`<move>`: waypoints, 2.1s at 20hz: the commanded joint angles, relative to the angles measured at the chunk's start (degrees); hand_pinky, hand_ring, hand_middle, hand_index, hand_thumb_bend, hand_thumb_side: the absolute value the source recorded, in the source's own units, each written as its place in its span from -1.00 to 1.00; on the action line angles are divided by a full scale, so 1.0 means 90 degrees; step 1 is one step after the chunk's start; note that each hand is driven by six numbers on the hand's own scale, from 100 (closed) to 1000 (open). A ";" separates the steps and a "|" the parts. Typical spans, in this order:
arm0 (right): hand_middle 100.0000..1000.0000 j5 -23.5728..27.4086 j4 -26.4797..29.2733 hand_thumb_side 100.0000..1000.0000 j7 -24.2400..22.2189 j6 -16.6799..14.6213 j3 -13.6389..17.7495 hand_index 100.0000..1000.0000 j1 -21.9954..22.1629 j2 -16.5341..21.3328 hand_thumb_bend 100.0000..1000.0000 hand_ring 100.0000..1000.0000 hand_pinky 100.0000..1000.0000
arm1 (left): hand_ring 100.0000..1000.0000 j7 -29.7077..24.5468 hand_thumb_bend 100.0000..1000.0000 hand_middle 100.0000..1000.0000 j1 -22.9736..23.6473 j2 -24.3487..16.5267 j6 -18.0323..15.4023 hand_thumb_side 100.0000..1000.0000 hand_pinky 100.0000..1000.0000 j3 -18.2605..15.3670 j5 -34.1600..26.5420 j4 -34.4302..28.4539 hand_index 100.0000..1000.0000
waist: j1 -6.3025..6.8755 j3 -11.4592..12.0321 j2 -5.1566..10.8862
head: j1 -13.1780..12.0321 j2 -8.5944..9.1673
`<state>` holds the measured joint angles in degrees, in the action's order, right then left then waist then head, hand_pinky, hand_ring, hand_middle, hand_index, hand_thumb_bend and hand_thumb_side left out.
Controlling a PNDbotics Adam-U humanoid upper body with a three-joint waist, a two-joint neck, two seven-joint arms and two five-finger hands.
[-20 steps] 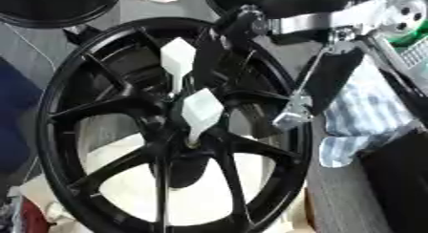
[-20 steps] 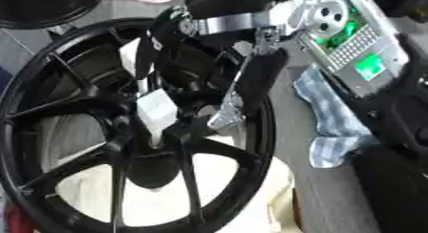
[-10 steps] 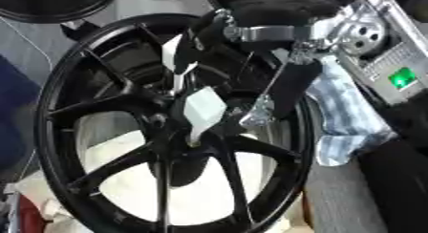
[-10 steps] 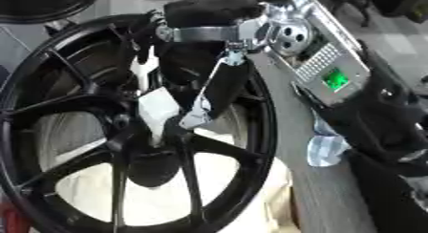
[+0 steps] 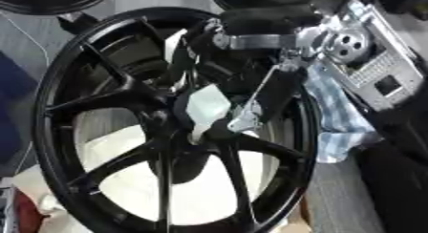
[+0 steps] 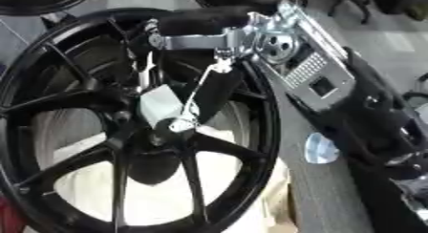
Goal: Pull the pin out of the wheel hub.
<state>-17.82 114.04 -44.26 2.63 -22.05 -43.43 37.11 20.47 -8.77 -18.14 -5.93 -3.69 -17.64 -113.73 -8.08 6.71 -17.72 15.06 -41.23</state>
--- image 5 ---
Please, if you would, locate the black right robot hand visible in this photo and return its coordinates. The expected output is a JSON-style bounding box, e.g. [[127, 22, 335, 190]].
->
[[170, 6, 327, 135]]

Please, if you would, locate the white pin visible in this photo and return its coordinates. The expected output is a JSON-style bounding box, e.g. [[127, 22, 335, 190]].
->
[[185, 83, 234, 143]]

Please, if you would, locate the black spoked wheel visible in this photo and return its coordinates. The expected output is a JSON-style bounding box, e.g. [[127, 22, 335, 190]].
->
[[30, 7, 327, 233]]

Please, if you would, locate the blue white checked rag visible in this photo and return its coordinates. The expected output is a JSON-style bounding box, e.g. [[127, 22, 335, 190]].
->
[[302, 64, 383, 164]]

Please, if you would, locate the white sheet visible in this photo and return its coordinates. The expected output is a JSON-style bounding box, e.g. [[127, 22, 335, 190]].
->
[[10, 123, 298, 233]]

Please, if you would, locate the dark blue object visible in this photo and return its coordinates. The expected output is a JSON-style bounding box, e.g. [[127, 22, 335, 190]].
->
[[0, 51, 42, 166]]

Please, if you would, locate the red object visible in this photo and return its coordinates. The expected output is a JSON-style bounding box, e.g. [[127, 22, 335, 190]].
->
[[11, 188, 47, 233]]

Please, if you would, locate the thin white cable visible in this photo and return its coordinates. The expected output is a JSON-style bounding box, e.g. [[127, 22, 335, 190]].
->
[[0, 11, 54, 71]]

